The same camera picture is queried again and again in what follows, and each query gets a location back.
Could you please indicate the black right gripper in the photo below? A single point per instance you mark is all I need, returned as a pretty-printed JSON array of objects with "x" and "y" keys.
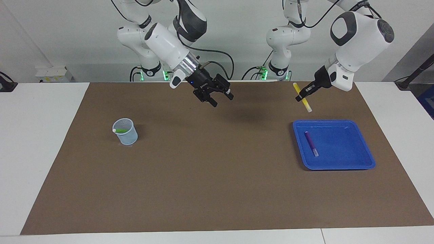
[{"x": 201, "y": 84}]

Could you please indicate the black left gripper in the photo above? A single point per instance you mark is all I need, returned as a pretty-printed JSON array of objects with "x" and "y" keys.
[{"x": 323, "y": 78}]

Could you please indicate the yellow pen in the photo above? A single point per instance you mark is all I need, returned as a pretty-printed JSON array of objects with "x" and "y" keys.
[{"x": 306, "y": 103}]

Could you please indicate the purple pen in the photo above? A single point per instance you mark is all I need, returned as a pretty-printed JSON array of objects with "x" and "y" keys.
[{"x": 310, "y": 142}]

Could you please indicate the green pen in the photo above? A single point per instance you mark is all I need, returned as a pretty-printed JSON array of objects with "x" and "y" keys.
[{"x": 121, "y": 130}]

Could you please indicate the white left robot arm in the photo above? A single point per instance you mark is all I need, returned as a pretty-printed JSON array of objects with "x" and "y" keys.
[{"x": 359, "y": 44}]

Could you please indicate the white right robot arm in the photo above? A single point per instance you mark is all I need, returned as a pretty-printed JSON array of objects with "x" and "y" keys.
[{"x": 166, "y": 44}]

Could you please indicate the blue plastic tray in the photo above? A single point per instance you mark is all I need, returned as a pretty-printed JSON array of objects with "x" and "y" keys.
[{"x": 342, "y": 149}]

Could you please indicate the brown table mat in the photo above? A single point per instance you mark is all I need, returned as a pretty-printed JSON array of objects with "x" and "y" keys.
[{"x": 217, "y": 176}]

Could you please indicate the translucent plastic cup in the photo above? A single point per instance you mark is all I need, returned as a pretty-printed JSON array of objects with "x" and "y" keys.
[{"x": 127, "y": 137}]

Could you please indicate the black stand pole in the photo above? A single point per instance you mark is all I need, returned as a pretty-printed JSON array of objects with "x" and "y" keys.
[{"x": 417, "y": 73}]

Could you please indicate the blue crate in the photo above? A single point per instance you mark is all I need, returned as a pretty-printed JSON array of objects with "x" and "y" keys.
[{"x": 428, "y": 101}]

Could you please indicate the white power strip box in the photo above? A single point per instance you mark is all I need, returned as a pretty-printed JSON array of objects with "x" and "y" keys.
[{"x": 54, "y": 74}]

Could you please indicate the black clamp mount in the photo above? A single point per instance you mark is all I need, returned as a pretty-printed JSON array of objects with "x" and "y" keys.
[{"x": 6, "y": 86}]

